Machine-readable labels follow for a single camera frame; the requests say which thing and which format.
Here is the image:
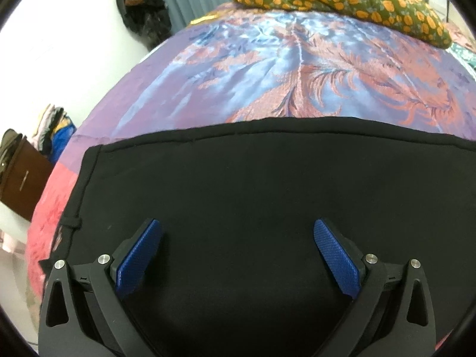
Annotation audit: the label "pile of colourful clothes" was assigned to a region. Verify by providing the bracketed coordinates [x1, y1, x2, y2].
[28, 104, 77, 165]

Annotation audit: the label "black pants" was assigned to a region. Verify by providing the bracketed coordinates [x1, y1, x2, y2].
[46, 118, 475, 356]

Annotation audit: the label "olive garment on nightstand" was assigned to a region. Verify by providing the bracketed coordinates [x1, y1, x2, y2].
[0, 129, 23, 172]

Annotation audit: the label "pink cloth near pillow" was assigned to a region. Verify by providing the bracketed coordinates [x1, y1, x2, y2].
[445, 23, 475, 52]

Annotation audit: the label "brown wooden nightstand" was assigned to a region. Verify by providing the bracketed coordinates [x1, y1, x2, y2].
[1, 138, 54, 222]

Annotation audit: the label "dark clothes hanging on wall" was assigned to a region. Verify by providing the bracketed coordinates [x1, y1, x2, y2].
[116, 0, 172, 51]

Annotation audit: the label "colourful satin quilt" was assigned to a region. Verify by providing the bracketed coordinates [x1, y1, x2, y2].
[26, 3, 475, 297]

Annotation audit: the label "teal patterned blanket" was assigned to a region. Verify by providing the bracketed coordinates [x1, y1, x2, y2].
[448, 43, 476, 70]

